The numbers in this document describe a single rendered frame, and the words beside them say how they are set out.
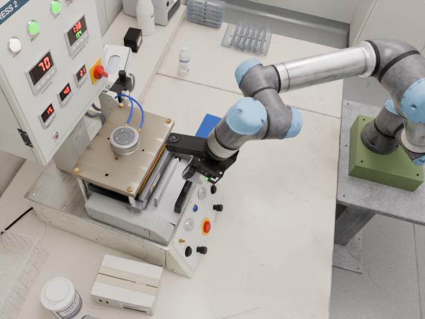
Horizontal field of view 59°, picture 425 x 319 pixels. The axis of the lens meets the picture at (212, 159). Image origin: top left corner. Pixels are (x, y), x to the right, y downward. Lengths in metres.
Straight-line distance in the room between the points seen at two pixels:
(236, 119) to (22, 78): 0.43
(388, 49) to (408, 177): 0.65
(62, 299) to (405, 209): 1.22
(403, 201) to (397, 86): 0.67
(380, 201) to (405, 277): 0.89
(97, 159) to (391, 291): 1.76
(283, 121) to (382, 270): 1.62
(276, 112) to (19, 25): 0.53
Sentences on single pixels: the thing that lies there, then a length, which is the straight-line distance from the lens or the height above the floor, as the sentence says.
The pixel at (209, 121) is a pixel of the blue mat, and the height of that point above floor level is 0.75.
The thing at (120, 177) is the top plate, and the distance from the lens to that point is 1.00.
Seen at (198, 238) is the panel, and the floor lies 0.81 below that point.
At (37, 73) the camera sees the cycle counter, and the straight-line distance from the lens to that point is 0.87.
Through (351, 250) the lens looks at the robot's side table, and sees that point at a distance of 2.31.
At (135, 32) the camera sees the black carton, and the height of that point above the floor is 0.86.
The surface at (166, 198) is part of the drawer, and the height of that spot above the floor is 0.97.
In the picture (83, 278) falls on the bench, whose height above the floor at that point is 0.75.
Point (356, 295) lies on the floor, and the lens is 2.24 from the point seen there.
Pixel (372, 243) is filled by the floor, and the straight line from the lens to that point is 2.40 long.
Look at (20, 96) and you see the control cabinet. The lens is 0.85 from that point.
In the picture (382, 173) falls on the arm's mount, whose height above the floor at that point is 0.81.
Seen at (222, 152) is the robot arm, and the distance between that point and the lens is 0.85.
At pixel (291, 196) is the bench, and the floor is 0.75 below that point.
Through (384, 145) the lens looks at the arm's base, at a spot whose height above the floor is 0.88.
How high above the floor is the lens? 1.95
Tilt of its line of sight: 54 degrees down
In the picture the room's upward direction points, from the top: 9 degrees clockwise
